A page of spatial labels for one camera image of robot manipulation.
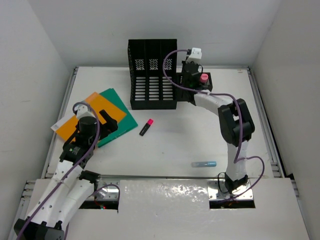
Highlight black pink highlighter marker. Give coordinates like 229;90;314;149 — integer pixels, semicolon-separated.
139;118;154;136

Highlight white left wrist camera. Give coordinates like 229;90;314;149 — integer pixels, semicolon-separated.
76;104;95;120

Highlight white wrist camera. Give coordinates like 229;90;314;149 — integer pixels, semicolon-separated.
76;104;95;120
185;47;202;64

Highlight blue clear glue stick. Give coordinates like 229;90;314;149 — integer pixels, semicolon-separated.
191;161;217;168

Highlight orange folder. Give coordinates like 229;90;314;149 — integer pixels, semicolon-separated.
51;92;127;142

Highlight white front cover board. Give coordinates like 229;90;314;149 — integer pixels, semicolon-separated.
17;177;311;240

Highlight black pen holder box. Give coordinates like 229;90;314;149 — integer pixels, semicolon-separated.
175;72;213;104

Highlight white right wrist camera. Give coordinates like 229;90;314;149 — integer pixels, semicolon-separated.
185;47;202;64

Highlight black mesh file organizer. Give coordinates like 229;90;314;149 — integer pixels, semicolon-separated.
127;39;178;110

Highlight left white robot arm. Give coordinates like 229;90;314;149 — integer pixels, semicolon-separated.
13;105;118;240

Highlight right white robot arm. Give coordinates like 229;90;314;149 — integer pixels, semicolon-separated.
177;61;255;194

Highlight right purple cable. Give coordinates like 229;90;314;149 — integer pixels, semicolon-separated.
162;49;265;201

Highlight green folder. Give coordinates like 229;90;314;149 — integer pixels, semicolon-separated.
84;88;138;148

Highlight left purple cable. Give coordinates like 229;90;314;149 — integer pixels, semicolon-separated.
16;101;121;238

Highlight purple cable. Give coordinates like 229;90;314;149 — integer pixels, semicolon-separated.
162;49;265;201
16;101;121;238

